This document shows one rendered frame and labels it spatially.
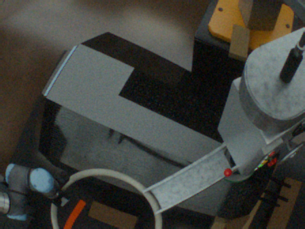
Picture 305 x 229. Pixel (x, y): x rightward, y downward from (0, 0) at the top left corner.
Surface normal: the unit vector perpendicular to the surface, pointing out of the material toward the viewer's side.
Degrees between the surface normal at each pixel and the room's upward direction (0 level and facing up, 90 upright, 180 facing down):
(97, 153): 45
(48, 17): 0
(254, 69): 0
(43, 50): 0
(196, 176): 15
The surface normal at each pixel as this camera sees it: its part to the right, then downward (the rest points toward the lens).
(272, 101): -0.04, -0.35
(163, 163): -0.32, 0.36
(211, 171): -0.26, -0.22
